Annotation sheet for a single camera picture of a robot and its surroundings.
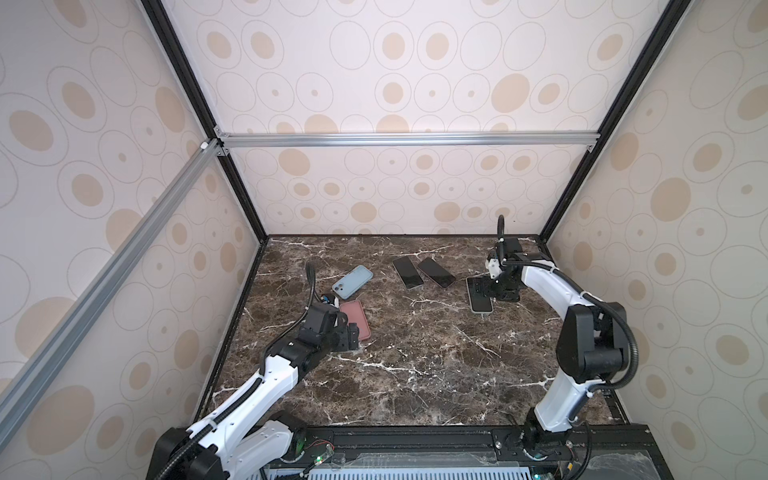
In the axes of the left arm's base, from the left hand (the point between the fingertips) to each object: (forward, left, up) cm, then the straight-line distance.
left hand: (353, 327), depth 83 cm
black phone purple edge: (+28, -27, -13) cm, 41 cm away
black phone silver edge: (+15, -40, -11) cm, 44 cm away
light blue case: (+23, +3, -12) cm, 26 cm away
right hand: (+13, -41, -4) cm, 43 cm away
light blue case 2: (+9, -38, +6) cm, 39 cm away
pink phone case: (+10, +1, -10) cm, 14 cm away
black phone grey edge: (+28, -17, -12) cm, 35 cm away
